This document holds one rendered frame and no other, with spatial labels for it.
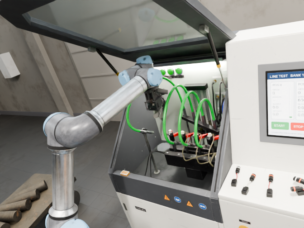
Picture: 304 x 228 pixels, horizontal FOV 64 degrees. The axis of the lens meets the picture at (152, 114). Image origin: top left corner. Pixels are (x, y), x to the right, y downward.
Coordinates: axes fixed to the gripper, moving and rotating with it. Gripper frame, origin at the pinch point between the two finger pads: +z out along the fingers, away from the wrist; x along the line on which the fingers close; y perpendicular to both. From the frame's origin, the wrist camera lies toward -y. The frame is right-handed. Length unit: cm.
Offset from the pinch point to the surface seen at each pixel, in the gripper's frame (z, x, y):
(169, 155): 24.2, -1.5, 2.2
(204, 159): 24.0, 20.3, 1.0
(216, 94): 0.8, 19.2, -30.5
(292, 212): 24, 64, 23
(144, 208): 50, -15, 23
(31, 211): 89, -154, 39
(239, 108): -3.8, 40.0, -5.8
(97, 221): 122, -111, 6
